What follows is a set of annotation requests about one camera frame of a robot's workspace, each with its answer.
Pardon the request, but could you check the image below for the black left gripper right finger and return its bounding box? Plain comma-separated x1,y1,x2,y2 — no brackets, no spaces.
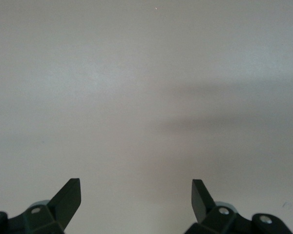
185,179,293,234

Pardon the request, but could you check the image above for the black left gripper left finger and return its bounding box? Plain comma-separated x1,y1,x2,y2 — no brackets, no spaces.
0,178,82,234

